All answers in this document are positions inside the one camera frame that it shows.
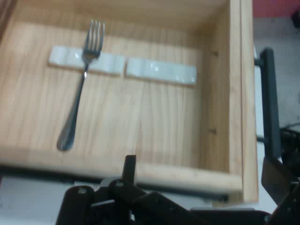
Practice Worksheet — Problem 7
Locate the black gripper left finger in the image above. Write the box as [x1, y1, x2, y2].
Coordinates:
[56, 154, 191, 225]

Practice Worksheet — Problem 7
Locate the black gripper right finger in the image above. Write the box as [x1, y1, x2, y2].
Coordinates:
[261, 158, 300, 225]

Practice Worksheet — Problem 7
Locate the pale wooden drawer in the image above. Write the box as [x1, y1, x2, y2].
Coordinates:
[0, 0, 260, 203]

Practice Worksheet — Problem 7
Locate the steel fork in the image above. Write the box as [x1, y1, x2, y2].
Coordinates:
[56, 19, 105, 151]

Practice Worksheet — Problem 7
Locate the white ceramic cutlery rest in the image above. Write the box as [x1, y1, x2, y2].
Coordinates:
[47, 45, 126, 77]
[124, 57, 198, 88]

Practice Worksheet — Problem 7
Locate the orange red board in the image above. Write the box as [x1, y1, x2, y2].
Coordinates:
[252, 0, 300, 18]

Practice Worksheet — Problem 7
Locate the black drawer handle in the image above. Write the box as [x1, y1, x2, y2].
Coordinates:
[254, 47, 282, 163]

